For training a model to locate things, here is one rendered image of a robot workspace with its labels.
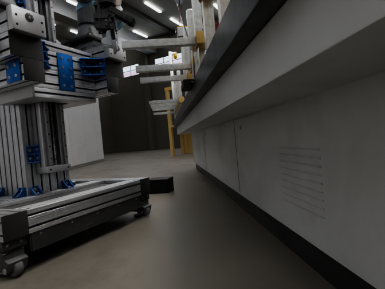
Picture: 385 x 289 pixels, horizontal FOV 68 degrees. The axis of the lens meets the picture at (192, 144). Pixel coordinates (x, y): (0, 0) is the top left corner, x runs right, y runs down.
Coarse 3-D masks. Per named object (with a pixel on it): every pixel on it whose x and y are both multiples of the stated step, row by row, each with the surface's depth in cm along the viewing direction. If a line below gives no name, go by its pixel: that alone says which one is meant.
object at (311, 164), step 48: (336, 96) 64; (384, 96) 50; (192, 144) 403; (240, 144) 149; (288, 144) 91; (336, 144) 66; (384, 144) 51; (240, 192) 159; (288, 192) 95; (336, 192) 67; (384, 192) 52; (288, 240) 104; (336, 240) 69; (384, 240) 53; (336, 288) 76; (384, 288) 55
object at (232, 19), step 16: (240, 0) 49; (256, 0) 42; (272, 0) 41; (224, 16) 62; (240, 16) 50; (256, 16) 46; (272, 16) 46; (224, 32) 63; (240, 32) 52; (256, 32) 53; (208, 48) 84; (224, 48) 64; (240, 48) 62; (208, 64) 86; (224, 64) 75; (208, 80) 93; (192, 96) 135
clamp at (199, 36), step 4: (196, 32) 116; (200, 32) 116; (196, 36) 116; (200, 36) 116; (204, 36) 116; (196, 40) 117; (200, 40) 116; (204, 40) 116; (196, 44) 118; (200, 44) 118; (204, 44) 118; (196, 48) 122; (200, 48) 123; (204, 48) 123
